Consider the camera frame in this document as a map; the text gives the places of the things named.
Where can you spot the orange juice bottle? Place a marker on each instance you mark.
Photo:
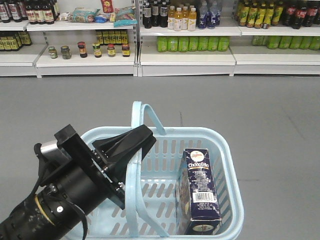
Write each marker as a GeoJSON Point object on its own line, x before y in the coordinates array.
{"type": "Point", "coordinates": [171, 17]}
{"type": "Point", "coordinates": [192, 19]}
{"type": "Point", "coordinates": [178, 18]}

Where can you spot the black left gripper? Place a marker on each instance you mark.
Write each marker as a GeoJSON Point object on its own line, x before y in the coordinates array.
{"type": "Point", "coordinates": [71, 172]}

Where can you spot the light blue shopping basket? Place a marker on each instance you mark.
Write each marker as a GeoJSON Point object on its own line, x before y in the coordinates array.
{"type": "Point", "coordinates": [150, 187]}

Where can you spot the green pickle jar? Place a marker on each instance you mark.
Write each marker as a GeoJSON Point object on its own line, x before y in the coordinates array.
{"type": "Point", "coordinates": [66, 52]}

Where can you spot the dark blue cookie box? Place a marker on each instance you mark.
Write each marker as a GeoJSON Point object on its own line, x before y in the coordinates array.
{"type": "Point", "coordinates": [196, 201]}

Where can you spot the cola bottle red label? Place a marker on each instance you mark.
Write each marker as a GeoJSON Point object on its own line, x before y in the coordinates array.
{"type": "Point", "coordinates": [299, 15]}
{"type": "Point", "coordinates": [310, 14]}

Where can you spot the green drink pack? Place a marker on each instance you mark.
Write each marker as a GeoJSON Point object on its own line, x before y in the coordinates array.
{"type": "Point", "coordinates": [172, 43]}

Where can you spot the sauce jar red lid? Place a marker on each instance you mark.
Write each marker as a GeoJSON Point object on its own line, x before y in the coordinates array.
{"type": "Point", "coordinates": [82, 49]}

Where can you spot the white store shelving unit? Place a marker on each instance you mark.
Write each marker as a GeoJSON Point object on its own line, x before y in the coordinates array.
{"type": "Point", "coordinates": [44, 58]}

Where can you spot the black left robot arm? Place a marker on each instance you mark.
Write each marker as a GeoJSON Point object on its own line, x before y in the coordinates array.
{"type": "Point", "coordinates": [42, 217]}

